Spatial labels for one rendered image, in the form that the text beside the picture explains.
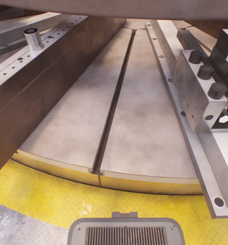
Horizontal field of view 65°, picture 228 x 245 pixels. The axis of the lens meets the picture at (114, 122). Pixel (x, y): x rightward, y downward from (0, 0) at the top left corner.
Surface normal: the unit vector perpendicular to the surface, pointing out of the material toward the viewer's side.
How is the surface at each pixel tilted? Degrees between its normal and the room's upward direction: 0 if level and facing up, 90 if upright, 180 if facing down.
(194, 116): 90
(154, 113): 0
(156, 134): 0
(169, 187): 90
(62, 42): 90
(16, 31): 72
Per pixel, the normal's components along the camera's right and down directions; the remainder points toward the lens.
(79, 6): -0.25, 0.73
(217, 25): -0.91, 0.32
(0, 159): 0.94, 0.26
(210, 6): -0.03, 0.76
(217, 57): -1.00, 0.03
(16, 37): 0.73, 0.51
